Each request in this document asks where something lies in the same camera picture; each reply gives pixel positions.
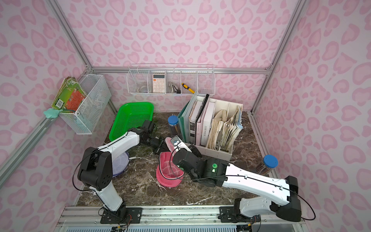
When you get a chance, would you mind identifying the purple mesh laundry bag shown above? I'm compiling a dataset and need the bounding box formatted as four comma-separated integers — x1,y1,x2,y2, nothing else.
112,152,129,177

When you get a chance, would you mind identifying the pink mesh laundry bag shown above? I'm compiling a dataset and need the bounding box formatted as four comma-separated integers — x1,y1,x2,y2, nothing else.
156,137,185,188

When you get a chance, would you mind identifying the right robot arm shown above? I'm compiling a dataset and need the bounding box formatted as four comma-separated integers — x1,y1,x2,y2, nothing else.
170,136,302,222

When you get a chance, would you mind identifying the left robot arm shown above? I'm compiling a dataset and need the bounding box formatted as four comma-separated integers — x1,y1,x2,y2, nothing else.
77,120,169,213

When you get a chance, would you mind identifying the green plastic basket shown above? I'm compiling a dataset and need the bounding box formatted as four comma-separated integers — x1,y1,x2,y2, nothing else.
109,102,154,142

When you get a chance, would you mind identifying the blue lid pencil jar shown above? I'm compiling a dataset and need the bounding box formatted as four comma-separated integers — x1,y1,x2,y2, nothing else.
168,115,181,136

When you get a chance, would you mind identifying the green folder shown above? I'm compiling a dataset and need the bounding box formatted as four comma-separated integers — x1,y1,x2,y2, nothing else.
178,91,198,143

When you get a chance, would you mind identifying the pink white book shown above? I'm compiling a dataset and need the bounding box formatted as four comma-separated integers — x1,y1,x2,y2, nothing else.
200,99,215,147

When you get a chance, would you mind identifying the white file organizer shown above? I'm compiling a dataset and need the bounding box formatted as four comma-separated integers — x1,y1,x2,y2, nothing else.
187,95,243,160

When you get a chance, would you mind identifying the clear tape roll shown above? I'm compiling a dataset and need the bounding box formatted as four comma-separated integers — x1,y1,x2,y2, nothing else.
138,85,148,93

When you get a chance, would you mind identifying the black binder clip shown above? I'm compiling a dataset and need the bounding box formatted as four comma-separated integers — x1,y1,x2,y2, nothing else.
170,83,181,94

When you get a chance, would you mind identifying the beige paper stack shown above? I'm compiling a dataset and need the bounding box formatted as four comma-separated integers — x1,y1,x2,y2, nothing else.
206,109,228,150

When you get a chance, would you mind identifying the white calculator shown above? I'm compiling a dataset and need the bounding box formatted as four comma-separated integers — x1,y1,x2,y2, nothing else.
152,74,166,93

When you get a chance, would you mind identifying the blue lid jar right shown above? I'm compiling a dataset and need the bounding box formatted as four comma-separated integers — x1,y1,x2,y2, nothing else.
255,155,278,176

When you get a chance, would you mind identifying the yellow black utility knife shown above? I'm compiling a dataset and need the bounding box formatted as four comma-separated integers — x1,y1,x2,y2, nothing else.
182,83,195,94

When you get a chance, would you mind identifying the black binder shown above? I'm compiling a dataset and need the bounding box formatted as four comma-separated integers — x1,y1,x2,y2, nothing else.
195,94,210,146

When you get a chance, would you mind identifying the green red booklet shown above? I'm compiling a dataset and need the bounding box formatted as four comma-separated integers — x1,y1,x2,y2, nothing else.
51,76,87,113

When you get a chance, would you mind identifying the mint green star hook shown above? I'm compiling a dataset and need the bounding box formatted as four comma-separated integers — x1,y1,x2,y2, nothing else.
43,108,63,119

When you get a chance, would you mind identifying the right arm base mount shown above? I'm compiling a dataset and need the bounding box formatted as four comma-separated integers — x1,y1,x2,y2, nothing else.
218,198,261,224

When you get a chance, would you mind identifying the white wire wall shelf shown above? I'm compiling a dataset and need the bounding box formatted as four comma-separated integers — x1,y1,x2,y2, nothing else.
126,65,215,95

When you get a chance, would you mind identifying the white mesh wall basket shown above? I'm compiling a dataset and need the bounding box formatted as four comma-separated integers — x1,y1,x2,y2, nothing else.
59,74,111,134

